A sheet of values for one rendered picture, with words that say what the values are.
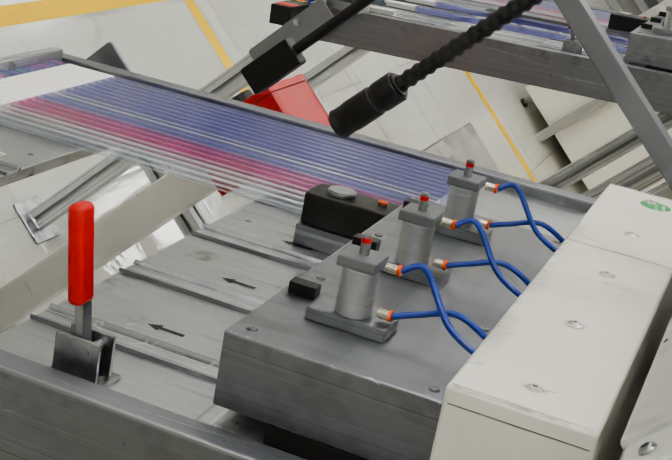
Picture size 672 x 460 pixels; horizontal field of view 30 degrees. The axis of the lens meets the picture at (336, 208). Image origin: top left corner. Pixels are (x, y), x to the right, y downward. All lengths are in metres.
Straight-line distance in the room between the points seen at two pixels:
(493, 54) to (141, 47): 1.28
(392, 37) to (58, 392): 1.48
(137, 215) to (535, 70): 0.68
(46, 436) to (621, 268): 0.40
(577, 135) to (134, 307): 4.64
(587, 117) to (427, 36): 3.34
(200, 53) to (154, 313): 2.53
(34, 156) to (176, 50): 2.13
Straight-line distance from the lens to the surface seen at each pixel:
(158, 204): 1.90
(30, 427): 0.75
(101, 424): 0.72
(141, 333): 0.83
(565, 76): 2.06
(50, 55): 1.48
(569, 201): 1.29
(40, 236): 2.49
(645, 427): 0.61
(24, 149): 1.18
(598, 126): 5.42
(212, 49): 3.43
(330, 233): 1.02
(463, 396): 0.65
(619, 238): 0.95
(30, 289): 2.06
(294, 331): 0.72
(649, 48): 2.08
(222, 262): 0.97
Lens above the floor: 1.52
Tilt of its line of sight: 26 degrees down
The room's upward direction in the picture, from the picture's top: 58 degrees clockwise
